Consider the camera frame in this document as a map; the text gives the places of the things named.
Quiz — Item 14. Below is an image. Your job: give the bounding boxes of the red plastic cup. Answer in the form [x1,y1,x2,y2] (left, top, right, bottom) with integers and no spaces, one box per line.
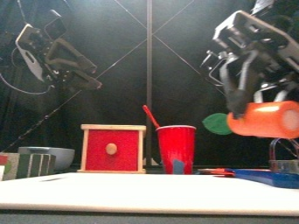
[154,124,197,175]

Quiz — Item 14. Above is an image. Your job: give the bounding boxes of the blue flat tray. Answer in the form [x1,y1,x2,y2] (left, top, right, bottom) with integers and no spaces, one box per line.
[228,168,299,190]

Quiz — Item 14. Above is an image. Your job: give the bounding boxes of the green striped toy block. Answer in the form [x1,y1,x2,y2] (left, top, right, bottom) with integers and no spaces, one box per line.
[0,151,57,182]

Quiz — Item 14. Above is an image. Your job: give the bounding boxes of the grey bowl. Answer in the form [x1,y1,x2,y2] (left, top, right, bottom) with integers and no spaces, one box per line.
[17,146,76,172]

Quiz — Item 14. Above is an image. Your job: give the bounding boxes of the orange cylindrical cup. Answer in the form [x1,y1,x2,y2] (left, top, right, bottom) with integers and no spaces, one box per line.
[200,100,299,140]

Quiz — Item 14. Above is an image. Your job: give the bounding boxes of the grey vertical frame pole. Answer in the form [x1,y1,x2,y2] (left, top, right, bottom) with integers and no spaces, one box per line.
[144,0,154,167]

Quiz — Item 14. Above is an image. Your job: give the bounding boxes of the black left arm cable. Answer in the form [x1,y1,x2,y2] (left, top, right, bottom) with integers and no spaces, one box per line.
[0,46,53,96]

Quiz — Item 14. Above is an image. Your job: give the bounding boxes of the white cutting board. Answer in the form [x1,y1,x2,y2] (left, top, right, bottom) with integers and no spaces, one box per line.
[0,171,299,217]

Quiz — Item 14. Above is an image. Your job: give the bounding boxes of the red orange flat toy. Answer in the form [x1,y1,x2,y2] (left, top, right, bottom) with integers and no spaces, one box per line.
[197,167,237,177]

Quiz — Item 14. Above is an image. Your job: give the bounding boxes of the red wooden drawer box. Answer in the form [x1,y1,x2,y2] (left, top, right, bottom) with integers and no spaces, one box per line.
[77,123,148,175]

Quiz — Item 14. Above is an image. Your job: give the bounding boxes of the red plastic straw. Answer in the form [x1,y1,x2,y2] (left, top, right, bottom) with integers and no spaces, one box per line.
[141,104,161,130]

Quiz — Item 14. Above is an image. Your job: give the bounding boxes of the clear container with wire handle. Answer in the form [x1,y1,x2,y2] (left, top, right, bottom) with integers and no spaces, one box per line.
[266,137,299,175]

